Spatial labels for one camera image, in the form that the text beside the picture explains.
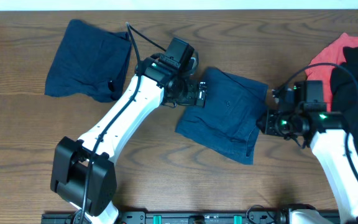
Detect navy blue shorts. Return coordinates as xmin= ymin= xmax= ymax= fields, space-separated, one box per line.
xmin=175 ymin=67 xmax=269 ymax=165

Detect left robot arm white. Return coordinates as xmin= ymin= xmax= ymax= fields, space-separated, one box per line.
xmin=50 ymin=57 xmax=206 ymax=223

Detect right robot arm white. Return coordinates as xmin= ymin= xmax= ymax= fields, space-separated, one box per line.
xmin=256 ymin=110 xmax=358 ymax=223

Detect red garment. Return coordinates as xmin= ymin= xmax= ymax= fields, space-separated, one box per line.
xmin=305 ymin=33 xmax=358 ymax=111

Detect folded navy cloth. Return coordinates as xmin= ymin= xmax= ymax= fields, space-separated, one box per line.
xmin=44 ymin=19 xmax=131 ymax=103

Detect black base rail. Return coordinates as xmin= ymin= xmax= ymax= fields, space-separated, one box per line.
xmin=40 ymin=205 xmax=341 ymax=224

